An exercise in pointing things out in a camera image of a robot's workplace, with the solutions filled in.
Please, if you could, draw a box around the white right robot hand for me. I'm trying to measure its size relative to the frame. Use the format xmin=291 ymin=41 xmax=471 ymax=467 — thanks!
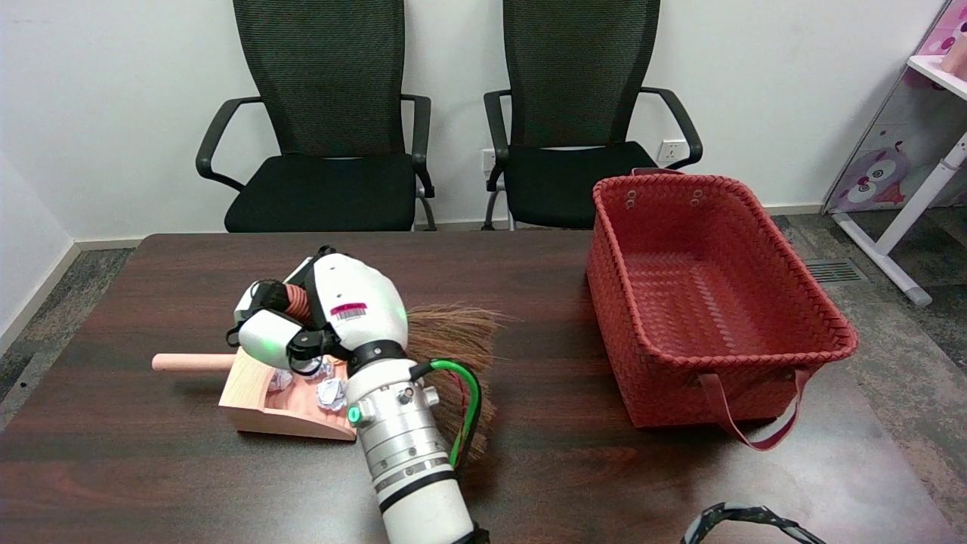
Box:
xmin=227 ymin=246 xmax=410 ymax=379

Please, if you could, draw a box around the brown straw hand broom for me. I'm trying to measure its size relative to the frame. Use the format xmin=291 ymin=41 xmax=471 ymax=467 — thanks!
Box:
xmin=257 ymin=281 xmax=503 ymax=465

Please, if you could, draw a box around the wooden dustpan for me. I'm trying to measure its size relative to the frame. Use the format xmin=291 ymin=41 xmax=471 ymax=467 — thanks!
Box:
xmin=151 ymin=344 xmax=357 ymax=441

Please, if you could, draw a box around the black mesh office chair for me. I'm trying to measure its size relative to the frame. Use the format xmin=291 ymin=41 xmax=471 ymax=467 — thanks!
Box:
xmin=483 ymin=0 xmax=703 ymax=231
xmin=195 ymin=0 xmax=437 ymax=233

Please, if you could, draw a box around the red woven basket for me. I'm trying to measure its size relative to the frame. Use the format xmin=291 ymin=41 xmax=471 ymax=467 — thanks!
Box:
xmin=587 ymin=170 xmax=858 ymax=453

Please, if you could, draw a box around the metal floor vent grille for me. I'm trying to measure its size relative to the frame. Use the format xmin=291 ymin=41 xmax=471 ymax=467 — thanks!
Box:
xmin=802 ymin=258 xmax=868 ymax=285

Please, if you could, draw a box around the pink owl print shelf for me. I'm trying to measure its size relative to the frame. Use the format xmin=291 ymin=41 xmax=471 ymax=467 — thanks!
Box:
xmin=822 ymin=0 xmax=967 ymax=214

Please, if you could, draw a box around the green robot cable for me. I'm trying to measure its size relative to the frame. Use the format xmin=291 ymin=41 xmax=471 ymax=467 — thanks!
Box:
xmin=412 ymin=359 xmax=483 ymax=469

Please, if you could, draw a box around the black robot cable hose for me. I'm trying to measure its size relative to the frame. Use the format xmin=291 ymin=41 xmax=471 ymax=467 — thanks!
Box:
xmin=680 ymin=502 xmax=828 ymax=544

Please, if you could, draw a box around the white metal leg frame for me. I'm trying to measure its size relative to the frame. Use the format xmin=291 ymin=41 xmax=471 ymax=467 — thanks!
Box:
xmin=833 ymin=132 xmax=967 ymax=307

